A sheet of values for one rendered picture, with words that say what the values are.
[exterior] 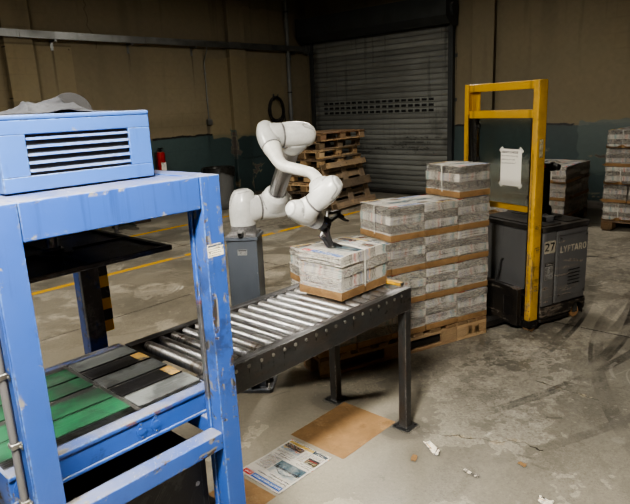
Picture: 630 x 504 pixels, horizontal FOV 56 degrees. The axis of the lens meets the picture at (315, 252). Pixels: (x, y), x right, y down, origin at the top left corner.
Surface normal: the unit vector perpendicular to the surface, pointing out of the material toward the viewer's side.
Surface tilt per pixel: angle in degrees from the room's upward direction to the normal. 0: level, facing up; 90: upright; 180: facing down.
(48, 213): 90
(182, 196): 90
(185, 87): 90
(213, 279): 90
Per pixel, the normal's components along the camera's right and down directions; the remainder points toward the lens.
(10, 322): 0.74, 0.13
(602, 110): -0.67, 0.21
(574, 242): 0.47, 0.19
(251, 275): -0.08, 0.24
